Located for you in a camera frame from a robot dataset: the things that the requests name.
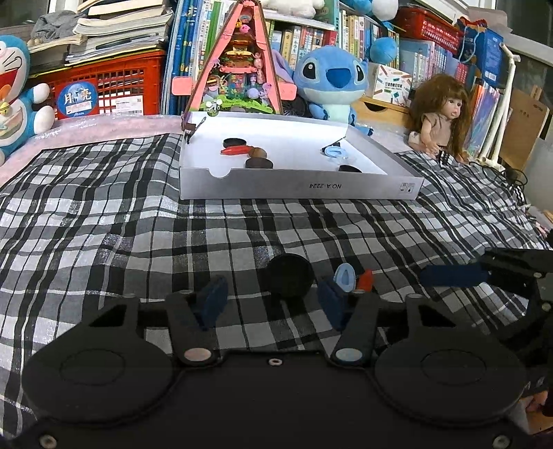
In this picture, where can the brown round wooden piece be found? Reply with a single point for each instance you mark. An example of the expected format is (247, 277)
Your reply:
(257, 152)

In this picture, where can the light blue hair clip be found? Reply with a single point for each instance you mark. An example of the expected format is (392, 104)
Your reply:
(335, 151)

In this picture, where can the grey cloth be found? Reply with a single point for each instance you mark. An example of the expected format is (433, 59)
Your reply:
(54, 26)

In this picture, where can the blue white cat plush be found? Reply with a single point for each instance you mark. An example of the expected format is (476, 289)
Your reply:
(17, 95)

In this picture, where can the blue round plush toy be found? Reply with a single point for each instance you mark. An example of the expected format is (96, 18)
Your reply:
(382, 47)

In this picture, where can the leaning colourful books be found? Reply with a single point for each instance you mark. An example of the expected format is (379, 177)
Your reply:
(481, 121)

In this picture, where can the white cardboard box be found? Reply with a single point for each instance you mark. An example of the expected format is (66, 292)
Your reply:
(302, 185)

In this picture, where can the dark brown round lid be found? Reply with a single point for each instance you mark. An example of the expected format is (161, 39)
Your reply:
(259, 163)

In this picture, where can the white plastic rack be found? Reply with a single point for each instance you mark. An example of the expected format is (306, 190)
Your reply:
(503, 108)

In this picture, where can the wooden drawer box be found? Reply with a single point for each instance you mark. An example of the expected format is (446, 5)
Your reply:
(384, 112)

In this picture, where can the pink white rabbit plush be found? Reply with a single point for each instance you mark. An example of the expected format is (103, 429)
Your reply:
(293, 5)

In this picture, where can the tall blue upright books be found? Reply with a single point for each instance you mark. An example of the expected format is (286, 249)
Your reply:
(190, 43)

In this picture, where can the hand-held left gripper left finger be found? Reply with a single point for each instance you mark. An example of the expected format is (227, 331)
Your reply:
(211, 302)

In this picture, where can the red-orange hair clip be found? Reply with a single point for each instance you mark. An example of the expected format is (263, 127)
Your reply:
(235, 150)
(365, 280)

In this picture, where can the long-haired baby doll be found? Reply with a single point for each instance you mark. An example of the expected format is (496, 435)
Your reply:
(440, 116)

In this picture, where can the blue toothed hair clip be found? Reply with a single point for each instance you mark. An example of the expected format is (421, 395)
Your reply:
(345, 277)

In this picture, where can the stack of lying books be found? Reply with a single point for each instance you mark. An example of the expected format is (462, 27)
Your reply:
(121, 30)

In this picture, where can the pink triangular miniature house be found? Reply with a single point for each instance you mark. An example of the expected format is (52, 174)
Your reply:
(237, 64)

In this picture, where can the white colourful printed box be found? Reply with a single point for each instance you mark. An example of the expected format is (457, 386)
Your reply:
(391, 86)

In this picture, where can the row of upright books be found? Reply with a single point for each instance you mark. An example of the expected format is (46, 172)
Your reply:
(432, 60)

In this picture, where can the black round lid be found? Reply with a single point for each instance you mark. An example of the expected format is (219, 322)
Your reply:
(288, 276)
(350, 168)
(234, 142)

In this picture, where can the red plastic crate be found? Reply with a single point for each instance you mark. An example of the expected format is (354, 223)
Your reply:
(116, 86)

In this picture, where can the blue gift bag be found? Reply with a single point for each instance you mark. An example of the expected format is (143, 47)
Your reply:
(481, 47)

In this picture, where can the blue alien plush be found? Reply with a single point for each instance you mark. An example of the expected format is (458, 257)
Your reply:
(328, 82)

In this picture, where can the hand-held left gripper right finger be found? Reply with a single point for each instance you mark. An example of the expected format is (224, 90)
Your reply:
(332, 304)

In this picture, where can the black white plaid blanket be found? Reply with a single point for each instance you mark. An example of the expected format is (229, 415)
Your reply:
(129, 237)

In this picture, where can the red plastic basket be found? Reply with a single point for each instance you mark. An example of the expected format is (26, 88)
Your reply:
(427, 28)

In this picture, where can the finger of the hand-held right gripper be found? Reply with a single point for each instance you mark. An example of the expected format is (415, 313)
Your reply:
(453, 275)

